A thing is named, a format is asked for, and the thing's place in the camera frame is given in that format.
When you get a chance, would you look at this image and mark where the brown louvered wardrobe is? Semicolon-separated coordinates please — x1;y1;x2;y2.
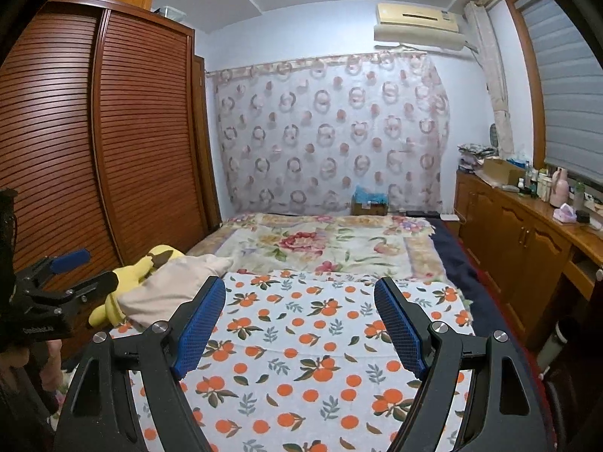
0;0;223;293

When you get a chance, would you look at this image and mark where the person's left hand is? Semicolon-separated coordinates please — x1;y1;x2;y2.
1;340;63;393

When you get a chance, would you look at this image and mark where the floral lace curtain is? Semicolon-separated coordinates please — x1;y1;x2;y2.
211;51;450;214

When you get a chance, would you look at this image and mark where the beige cloth garment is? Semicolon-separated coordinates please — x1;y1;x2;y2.
118;254;234;328

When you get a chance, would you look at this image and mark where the floral blanket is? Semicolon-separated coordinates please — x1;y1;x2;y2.
188;213;447;282

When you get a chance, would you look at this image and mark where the blue item brown box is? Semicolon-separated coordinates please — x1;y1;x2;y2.
350;186;389;216

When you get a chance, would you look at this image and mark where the wooden sideboard cabinet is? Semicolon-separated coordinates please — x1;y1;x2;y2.
454;171;602;352

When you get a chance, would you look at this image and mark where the beige wall air conditioner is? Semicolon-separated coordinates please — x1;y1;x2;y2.
374;3;466;51

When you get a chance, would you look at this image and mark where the pink tissue pack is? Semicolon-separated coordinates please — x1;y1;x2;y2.
553;203;577;224

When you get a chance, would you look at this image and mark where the orange print bed sheet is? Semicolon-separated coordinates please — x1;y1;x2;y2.
107;267;474;452

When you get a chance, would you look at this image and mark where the yellow Pikachu plush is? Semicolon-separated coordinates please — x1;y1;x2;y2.
88;245;183;328

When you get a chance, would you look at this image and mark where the pink bottle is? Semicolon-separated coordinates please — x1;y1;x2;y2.
549;167;569;208

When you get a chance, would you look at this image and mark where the cardboard box on cabinet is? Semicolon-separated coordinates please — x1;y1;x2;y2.
475;158;524;188

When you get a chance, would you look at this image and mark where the dark blue bedspread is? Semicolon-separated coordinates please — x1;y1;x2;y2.
427;217;513;341

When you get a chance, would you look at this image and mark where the side lace curtain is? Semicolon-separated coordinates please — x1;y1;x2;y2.
464;1;514;159

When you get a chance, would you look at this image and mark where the grey window blind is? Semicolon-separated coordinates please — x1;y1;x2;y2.
515;0;603;184

